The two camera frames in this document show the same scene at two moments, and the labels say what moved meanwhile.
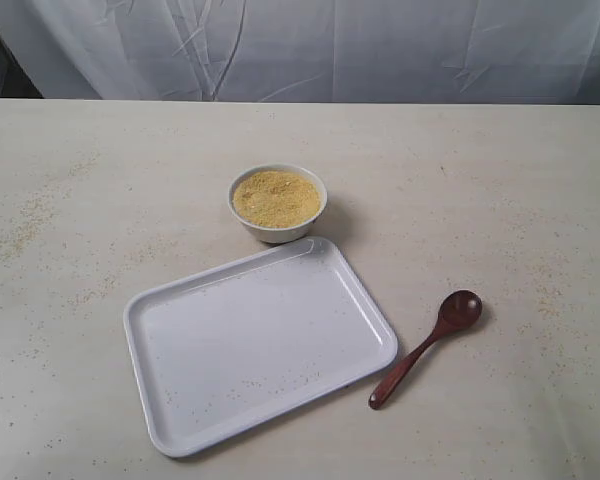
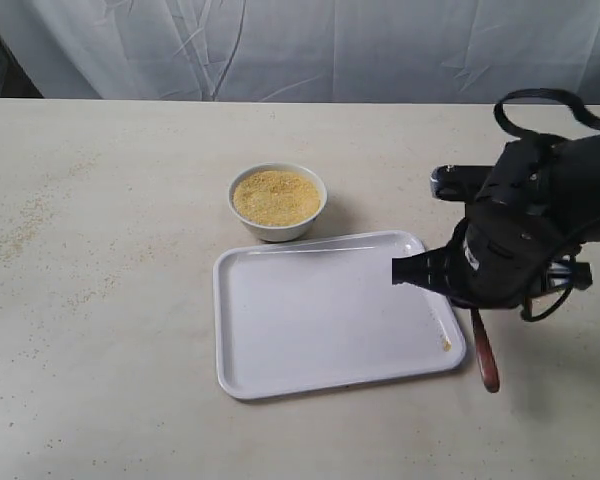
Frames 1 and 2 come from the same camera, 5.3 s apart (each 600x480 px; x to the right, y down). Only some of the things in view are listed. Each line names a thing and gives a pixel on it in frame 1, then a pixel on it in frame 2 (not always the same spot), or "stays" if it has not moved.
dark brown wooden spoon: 459,309 to 486,354
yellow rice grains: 277,199 stays
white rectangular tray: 227,350 to 323,312
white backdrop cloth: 362,51 stays
